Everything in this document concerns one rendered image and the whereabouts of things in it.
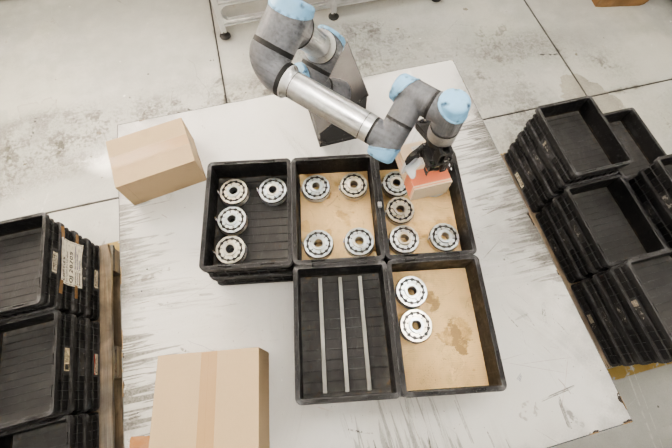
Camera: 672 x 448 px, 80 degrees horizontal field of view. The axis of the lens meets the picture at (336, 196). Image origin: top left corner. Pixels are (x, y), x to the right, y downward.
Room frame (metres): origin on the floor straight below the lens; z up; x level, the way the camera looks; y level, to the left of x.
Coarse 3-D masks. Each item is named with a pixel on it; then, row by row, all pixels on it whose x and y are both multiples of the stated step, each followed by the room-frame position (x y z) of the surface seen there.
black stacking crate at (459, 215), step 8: (384, 168) 0.76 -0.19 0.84; (392, 168) 0.76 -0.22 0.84; (456, 184) 0.66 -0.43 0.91; (456, 192) 0.63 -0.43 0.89; (456, 200) 0.61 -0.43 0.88; (456, 208) 0.58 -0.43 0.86; (456, 216) 0.56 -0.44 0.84; (464, 216) 0.53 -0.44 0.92; (456, 224) 0.54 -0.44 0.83; (464, 224) 0.51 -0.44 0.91; (464, 232) 0.48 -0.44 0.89; (464, 240) 0.46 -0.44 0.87; (464, 248) 0.44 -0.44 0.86
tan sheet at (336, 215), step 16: (304, 176) 0.73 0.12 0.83; (336, 176) 0.73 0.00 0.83; (336, 192) 0.66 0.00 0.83; (368, 192) 0.66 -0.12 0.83; (304, 208) 0.60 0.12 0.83; (320, 208) 0.60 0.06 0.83; (336, 208) 0.60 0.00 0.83; (352, 208) 0.60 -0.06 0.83; (368, 208) 0.60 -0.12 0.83; (304, 224) 0.53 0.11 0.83; (320, 224) 0.53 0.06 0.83; (336, 224) 0.53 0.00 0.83; (352, 224) 0.53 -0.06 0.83; (368, 224) 0.53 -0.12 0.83; (336, 240) 0.47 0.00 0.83; (304, 256) 0.41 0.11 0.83; (336, 256) 0.41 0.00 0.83
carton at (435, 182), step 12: (408, 144) 0.69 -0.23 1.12; (420, 144) 0.69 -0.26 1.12; (396, 156) 0.68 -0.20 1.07; (420, 168) 0.60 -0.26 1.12; (408, 180) 0.57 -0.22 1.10; (420, 180) 0.56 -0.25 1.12; (432, 180) 0.56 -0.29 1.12; (444, 180) 0.56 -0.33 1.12; (408, 192) 0.55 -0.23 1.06; (420, 192) 0.54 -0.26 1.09; (432, 192) 0.55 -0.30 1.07; (444, 192) 0.56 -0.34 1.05
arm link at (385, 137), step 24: (264, 48) 0.78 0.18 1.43; (264, 72) 0.74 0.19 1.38; (288, 72) 0.73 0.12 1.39; (288, 96) 0.69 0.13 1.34; (312, 96) 0.67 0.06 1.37; (336, 96) 0.67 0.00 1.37; (336, 120) 0.62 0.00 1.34; (360, 120) 0.60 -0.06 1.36; (384, 120) 0.61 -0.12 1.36; (384, 144) 0.55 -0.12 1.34
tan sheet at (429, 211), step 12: (384, 204) 0.61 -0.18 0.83; (420, 204) 0.61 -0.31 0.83; (432, 204) 0.61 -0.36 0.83; (444, 204) 0.61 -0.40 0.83; (420, 216) 0.57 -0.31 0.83; (432, 216) 0.57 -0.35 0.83; (444, 216) 0.57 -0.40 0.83; (420, 228) 0.52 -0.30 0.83; (456, 228) 0.52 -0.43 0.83; (420, 240) 0.47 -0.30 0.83; (420, 252) 0.43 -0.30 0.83
